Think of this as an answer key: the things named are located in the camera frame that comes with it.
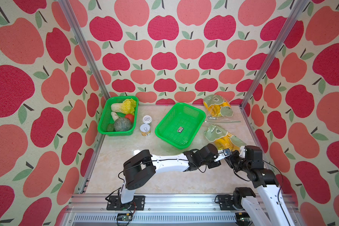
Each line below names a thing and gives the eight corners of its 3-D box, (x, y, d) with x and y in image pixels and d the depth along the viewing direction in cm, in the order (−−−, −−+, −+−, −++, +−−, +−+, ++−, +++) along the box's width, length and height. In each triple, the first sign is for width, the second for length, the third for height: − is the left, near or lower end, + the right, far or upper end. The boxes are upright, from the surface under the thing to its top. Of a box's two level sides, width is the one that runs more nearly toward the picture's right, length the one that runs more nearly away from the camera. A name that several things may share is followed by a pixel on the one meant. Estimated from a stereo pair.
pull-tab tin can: (140, 136, 103) (138, 132, 99) (141, 127, 108) (140, 123, 104) (150, 136, 103) (149, 132, 99) (151, 127, 108) (150, 123, 104)
